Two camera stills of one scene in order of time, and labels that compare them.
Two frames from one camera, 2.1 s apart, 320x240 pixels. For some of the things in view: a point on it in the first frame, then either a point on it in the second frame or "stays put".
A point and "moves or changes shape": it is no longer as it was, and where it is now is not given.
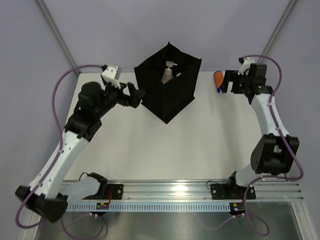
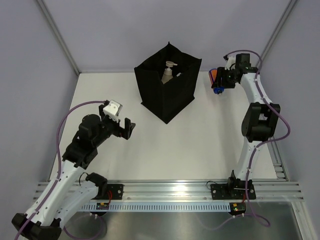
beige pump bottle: x=167 y=72 stays put
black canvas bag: x=166 y=101 stays put
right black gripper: x=229 y=77 to x=220 y=74
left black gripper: x=135 y=95 to x=120 y=132
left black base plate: x=116 y=190 stays put
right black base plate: x=229 y=191 stays put
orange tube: x=219 y=79 moves or changes shape
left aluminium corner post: x=58 y=36 stays put
